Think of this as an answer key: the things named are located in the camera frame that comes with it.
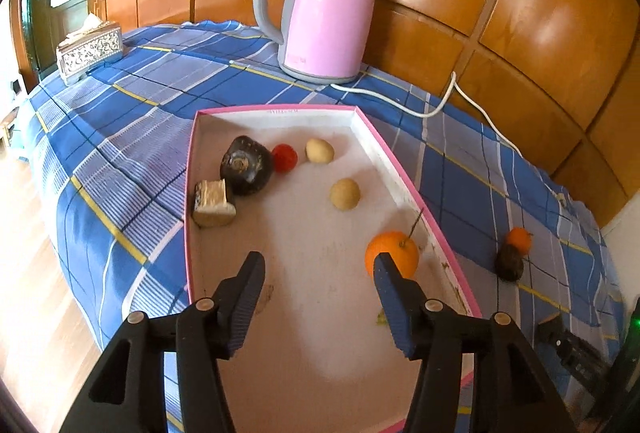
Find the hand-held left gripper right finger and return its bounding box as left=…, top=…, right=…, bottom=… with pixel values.
left=372, top=252, right=578, bottom=433

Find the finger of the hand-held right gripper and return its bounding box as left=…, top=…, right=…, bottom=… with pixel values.
left=537, top=315, right=611, bottom=386

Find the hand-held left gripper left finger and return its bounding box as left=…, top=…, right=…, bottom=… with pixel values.
left=59, top=251, right=266, bottom=433

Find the orange with stem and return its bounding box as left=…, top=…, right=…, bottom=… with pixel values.
left=365, top=208, right=425, bottom=280

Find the pink-sided tray box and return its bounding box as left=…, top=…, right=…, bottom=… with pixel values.
left=184, top=104, right=483, bottom=433

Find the small dark round vegetable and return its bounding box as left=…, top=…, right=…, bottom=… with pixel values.
left=495, top=244, right=525, bottom=283

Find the small orange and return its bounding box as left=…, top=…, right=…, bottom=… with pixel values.
left=506, top=227, right=533, bottom=254

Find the small round potato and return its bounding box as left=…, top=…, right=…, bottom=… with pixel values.
left=329, top=178, right=361, bottom=212

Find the large dark round vegetable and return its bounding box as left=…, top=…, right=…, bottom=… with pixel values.
left=220, top=136, right=275, bottom=196

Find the small red tomato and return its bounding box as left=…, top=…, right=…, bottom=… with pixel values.
left=271, top=144, right=299, bottom=174

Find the small oval potato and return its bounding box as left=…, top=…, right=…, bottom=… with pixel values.
left=305, top=138, right=334, bottom=165

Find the blue plaid cloth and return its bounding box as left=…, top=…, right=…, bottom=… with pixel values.
left=27, top=19, right=628, bottom=433

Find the patterned tissue box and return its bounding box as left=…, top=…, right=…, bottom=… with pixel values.
left=55, top=13, right=124, bottom=86

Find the pink electric kettle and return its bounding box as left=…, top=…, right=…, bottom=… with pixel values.
left=252, top=0, right=385, bottom=85

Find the white power cable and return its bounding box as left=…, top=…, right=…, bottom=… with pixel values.
left=329, top=71, right=571, bottom=209

